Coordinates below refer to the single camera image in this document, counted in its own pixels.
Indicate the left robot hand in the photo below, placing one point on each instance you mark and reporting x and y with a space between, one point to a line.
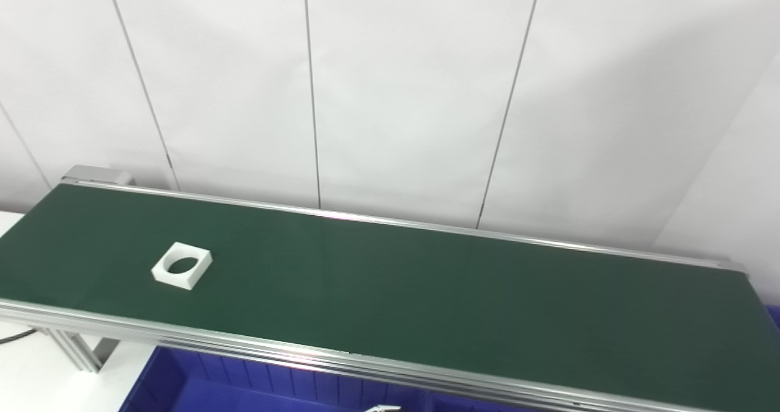
384 409

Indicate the white square part with hole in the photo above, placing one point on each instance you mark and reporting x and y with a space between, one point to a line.
163 272

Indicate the green conveyor belt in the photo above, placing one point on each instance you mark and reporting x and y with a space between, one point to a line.
426 290
274 354

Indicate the aluminium conveyor leg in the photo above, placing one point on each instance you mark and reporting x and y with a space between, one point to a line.
79 348

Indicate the grey conveyor motor box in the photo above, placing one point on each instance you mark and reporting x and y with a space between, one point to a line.
97 174

